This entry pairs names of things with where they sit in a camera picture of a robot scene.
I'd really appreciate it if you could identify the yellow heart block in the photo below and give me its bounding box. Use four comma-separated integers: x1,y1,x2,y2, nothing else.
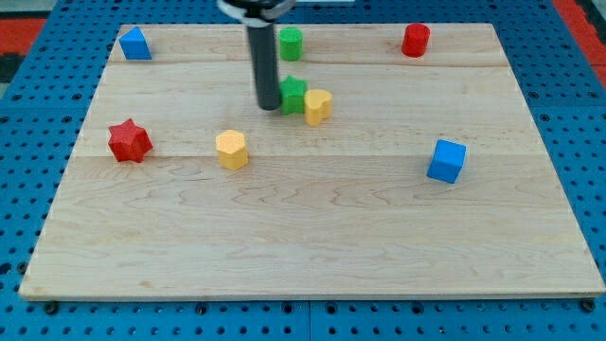
304,89,333,126

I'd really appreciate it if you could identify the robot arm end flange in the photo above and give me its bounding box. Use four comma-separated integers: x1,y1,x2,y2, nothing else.
217,0,296,27

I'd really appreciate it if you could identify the wooden board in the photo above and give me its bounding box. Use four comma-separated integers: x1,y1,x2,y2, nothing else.
19,24,605,301

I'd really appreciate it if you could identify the yellow hexagon block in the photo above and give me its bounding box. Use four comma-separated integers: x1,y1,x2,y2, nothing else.
216,130,248,171

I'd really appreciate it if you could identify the green star block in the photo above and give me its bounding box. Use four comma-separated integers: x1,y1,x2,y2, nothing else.
279,75,308,116

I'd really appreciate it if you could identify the green cylinder block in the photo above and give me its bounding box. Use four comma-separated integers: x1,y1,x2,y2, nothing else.
278,27,303,62

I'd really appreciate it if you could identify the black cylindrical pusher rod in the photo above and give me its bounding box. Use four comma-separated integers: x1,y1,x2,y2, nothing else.
247,23,281,111

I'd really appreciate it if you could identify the blue cube block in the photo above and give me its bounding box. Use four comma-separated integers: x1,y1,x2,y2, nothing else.
426,139,467,184

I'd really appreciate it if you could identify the red cylinder block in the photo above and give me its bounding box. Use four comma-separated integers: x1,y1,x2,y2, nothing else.
401,23,431,58

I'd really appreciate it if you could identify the red star block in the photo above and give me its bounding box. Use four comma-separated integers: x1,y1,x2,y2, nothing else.
108,118,152,163

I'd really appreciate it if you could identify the blue triangular prism block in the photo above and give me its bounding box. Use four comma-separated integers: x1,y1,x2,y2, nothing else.
118,27,152,60

